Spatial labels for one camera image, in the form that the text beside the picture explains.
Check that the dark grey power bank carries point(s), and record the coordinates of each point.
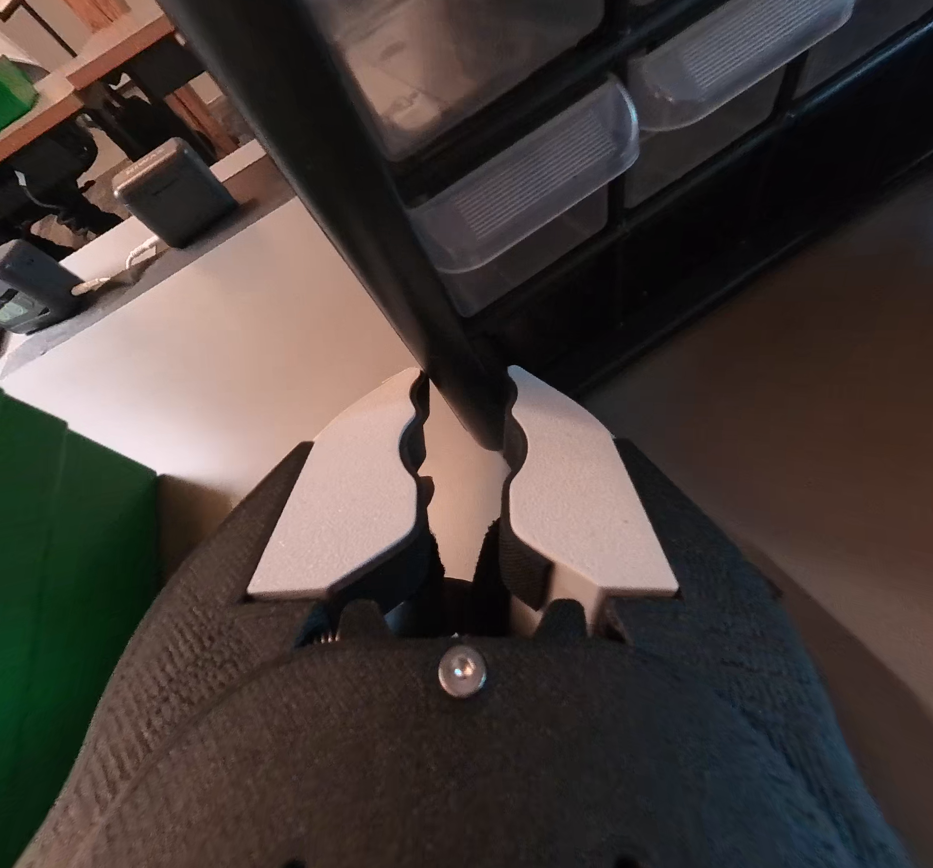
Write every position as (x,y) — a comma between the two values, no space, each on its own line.
(175,194)
(33,285)

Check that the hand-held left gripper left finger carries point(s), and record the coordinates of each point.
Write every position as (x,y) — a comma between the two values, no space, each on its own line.
(350,511)

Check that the green box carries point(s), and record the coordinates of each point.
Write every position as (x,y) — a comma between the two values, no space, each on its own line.
(14,92)

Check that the wooden desk with black legs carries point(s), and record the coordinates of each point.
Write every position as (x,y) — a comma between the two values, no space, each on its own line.
(109,55)

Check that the black drawer cabinet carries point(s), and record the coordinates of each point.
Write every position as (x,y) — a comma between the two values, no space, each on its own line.
(291,95)

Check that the black office chair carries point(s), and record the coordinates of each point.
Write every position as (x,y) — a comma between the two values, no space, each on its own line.
(44,175)

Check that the rows of clear drawers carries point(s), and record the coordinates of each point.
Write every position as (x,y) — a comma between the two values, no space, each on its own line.
(510,29)

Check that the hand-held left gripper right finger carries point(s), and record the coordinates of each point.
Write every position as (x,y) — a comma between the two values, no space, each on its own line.
(583,511)

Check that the green plastic storage bin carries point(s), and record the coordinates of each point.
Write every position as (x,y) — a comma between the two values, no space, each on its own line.
(65,554)

